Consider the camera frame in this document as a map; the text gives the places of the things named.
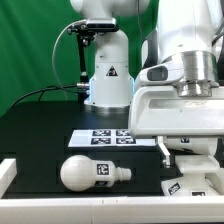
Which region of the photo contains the white lamp hood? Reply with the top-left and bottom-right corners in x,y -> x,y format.
165,138 -> 218,156

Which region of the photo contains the white lamp bulb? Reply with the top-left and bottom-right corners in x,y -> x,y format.
60,155 -> 132,192

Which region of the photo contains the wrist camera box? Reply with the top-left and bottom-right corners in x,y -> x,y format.
134,65 -> 183,90

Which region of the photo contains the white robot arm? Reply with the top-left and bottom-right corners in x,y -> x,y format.
70,0 -> 224,162

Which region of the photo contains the white left rail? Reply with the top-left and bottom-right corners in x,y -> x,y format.
0,158 -> 17,199

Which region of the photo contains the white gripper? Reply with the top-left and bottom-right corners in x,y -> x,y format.
128,86 -> 224,167

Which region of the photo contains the white marker sheet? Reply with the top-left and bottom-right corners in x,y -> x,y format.
68,129 -> 155,147

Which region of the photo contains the grey camera cable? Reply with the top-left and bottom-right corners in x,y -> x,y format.
9,19 -> 91,109

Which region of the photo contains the black camera on stand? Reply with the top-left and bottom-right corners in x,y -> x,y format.
67,18 -> 119,103

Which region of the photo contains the white rail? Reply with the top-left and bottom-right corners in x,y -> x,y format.
0,158 -> 17,199
0,196 -> 224,224

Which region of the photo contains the white lamp base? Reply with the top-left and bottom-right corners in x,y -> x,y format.
161,155 -> 224,197

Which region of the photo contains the white front rail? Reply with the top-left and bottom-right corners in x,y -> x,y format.
0,196 -> 224,224

